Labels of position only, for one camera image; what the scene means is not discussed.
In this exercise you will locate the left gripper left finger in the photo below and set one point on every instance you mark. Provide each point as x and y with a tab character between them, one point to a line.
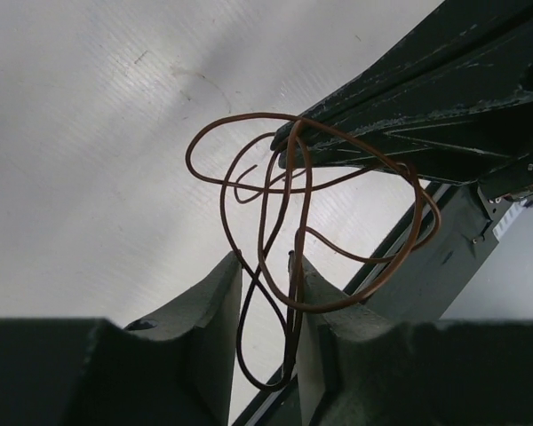
174	366

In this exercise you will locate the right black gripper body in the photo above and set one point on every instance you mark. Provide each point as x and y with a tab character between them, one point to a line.
515	186

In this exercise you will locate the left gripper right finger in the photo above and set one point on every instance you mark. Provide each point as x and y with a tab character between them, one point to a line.
356	368

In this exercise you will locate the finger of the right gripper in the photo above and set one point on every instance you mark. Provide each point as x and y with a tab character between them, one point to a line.
404	155
462	77

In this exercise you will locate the right white cable duct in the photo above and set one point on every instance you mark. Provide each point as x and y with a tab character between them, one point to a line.
511	215

